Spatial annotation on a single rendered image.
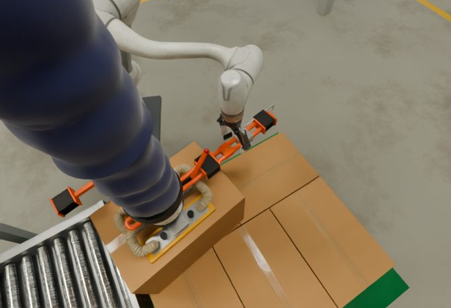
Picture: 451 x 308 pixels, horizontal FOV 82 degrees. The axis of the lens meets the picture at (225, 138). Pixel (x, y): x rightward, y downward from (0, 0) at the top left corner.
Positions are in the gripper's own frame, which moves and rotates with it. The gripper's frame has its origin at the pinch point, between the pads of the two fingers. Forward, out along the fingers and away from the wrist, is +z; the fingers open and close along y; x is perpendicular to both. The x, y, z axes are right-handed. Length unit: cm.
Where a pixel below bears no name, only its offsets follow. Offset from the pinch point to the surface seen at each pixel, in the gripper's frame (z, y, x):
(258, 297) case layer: 53, 54, -32
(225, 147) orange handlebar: -1.0, 0.8, -5.3
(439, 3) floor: 108, -27, 381
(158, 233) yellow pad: 11, 8, -50
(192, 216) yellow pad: 9.3, 12.2, -34.7
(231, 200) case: 13.3, 17.1, -16.4
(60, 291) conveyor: 59, -18, -113
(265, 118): -2.0, 1.6, 18.8
